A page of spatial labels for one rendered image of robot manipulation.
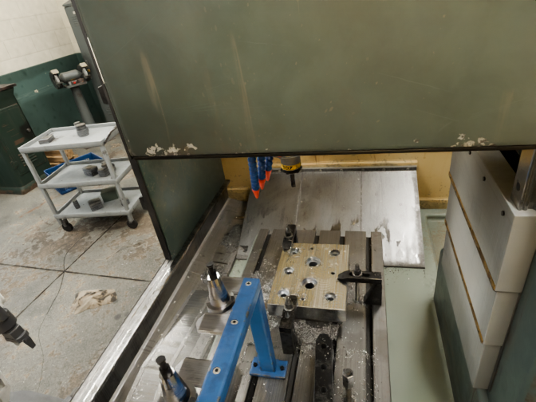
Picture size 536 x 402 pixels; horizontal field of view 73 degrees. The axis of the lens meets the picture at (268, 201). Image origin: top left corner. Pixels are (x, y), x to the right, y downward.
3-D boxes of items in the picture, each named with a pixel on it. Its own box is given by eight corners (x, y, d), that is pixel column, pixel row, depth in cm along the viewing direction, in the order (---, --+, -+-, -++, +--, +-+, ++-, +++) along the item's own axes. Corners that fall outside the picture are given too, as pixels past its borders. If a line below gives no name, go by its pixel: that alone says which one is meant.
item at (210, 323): (192, 333, 75) (191, 330, 75) (202, 313, 79) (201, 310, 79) (224, 336, 73) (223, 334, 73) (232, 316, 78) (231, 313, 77)
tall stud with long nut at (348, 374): (342, 407, 88) (340, 375, 82) (343, 396, 91) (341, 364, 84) (354, 408, 88) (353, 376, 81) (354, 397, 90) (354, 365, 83)
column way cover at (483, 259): (467, 392, 88) (513, 215, 61) (435, 260, 126) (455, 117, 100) (490, 395, 86) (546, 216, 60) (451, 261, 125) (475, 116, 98)
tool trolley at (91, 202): (62, 234, 348) (12, 140, 298) (88, 207, 387) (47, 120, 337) (147, 230, 334) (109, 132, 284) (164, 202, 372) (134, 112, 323)
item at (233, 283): (210, 293, 84) (210, 291, 84) (218, 277, 88) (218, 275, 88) (239, 296, 82) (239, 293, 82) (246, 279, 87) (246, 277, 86)
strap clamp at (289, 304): (283, 353, 103) (277, 317, 96) (290, 317, 114) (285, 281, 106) (294, 354, 102) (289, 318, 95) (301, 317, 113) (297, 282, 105)
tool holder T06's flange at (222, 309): (233, 317, 78) (230, 309, 77) (206, 318, 79) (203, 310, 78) (237, 295, 83) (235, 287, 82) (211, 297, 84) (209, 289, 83)
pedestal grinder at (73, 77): (86, 149, 544) (52, 71, 485) (77, 144, 569) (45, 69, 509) (116, 138, 570) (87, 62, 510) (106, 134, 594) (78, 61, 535)
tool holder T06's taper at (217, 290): (228, 306, 78) (221, 283, 74) (207, 307, 78) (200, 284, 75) (230, 290, 81) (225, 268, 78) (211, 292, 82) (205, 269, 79)
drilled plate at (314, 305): (269, 315, 111) (266, 303, 108) (285, 253, 134) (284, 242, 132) (345, 321, 105) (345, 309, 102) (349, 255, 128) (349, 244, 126)
